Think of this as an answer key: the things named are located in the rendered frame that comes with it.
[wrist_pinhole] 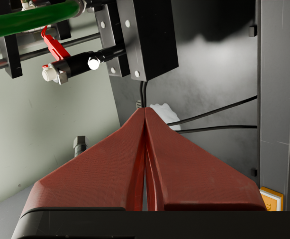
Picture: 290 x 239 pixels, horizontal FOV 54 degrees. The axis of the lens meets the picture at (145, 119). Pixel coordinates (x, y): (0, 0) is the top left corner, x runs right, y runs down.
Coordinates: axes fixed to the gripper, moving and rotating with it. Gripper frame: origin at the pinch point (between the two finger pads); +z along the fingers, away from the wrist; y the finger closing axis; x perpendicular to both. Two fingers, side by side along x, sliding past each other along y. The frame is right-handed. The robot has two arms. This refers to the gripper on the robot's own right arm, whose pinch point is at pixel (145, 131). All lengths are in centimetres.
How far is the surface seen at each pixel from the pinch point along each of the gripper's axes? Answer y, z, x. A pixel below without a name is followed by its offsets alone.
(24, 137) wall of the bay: 28, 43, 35
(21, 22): 8.8, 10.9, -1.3
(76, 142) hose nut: 9.6, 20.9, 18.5
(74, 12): 6.3, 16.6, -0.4
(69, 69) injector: 10.5, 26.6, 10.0
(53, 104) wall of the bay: 23, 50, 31
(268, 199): -17.0, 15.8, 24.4
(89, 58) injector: 8.1, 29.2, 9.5
